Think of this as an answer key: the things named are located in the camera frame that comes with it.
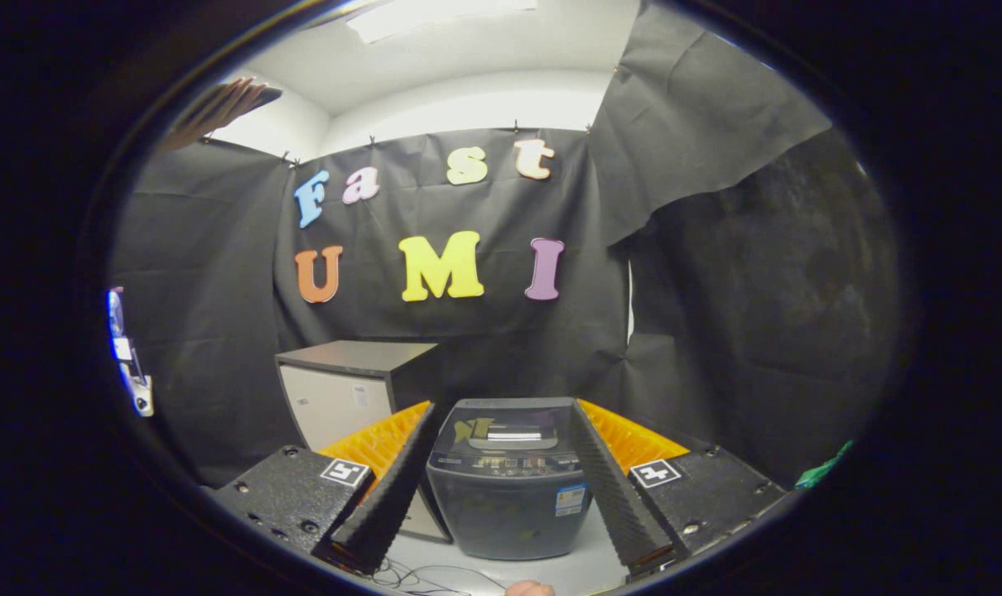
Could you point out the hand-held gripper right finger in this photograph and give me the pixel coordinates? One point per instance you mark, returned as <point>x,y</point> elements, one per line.
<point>613,488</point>

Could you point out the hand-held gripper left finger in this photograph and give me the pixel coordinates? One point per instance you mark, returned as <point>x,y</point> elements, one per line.
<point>393,488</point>

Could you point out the grey washing machine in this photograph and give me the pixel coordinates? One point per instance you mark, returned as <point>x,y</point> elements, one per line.
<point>501,513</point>

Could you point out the grey cabinet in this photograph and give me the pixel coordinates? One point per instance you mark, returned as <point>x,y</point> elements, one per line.
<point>335,401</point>

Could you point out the black backdrop cloth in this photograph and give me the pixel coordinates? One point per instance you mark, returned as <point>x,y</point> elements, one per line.
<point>435,331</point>

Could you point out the green object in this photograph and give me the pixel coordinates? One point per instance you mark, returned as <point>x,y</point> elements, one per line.
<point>824,468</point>

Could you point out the white and blue equipment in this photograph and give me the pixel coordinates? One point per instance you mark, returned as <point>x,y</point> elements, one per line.
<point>128,356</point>

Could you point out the brown ribbed object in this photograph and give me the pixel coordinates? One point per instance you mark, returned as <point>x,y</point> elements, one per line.
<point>219,112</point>

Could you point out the ceiling light panel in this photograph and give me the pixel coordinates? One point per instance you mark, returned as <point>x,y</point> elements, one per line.
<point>435,15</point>

